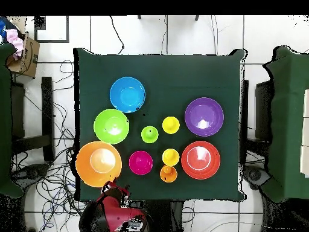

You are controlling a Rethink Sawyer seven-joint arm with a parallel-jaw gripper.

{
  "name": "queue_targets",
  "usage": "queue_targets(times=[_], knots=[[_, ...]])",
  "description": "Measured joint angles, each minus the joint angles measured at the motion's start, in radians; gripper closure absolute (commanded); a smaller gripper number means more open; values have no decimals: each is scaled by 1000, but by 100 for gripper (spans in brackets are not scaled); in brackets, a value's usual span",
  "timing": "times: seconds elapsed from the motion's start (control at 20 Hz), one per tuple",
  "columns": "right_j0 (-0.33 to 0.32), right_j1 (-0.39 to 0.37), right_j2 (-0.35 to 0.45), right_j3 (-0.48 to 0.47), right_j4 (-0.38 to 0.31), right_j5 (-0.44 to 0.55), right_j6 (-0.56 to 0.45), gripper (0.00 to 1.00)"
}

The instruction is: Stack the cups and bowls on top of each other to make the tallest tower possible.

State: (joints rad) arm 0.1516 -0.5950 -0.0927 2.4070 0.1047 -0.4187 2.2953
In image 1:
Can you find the large orange bowl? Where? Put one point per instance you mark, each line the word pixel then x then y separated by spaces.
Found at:
pixel 87 169

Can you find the small pink bowl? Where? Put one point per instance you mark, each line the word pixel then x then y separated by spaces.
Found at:
pixel 140 163

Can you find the yellow cup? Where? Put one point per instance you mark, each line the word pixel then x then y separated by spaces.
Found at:
pixel 170 157
pixel 171 125

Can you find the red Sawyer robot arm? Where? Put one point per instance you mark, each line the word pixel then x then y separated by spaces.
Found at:
pixel 120 212

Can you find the white box stack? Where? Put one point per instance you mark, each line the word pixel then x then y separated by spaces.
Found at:
pixel 305 145

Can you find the orange cup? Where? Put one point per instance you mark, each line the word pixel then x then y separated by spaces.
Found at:
pixel 169 176

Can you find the green bowl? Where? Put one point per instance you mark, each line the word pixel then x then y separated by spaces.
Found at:
pixel 111 125

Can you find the green cup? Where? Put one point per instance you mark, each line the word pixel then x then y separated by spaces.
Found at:
pixel 149 134

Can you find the blue bowl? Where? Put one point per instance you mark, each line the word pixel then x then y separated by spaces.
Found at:
pixel 127 94

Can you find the red bowl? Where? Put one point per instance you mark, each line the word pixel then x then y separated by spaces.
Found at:
pixel 200 159

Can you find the purple bowl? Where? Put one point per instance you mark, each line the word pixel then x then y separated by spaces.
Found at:
pixel 204 116

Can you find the green cloth covered table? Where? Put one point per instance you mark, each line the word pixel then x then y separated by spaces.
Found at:
pixel 287 120
pixel 4 120

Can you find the dark green tablecloth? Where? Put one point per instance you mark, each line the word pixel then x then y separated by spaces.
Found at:
pixel 169 72

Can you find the cardboard box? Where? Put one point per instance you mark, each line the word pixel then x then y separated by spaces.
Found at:
pixel 30 60

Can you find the black framed white board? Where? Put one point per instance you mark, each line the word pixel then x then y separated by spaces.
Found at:
pixel 67 29

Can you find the pink cloth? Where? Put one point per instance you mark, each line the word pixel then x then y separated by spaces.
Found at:
pixel 14 41

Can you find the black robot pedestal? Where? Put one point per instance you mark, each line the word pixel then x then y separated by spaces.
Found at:
pixel 164 217

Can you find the black bench frame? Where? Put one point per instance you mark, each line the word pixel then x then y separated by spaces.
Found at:
pixel 47 108

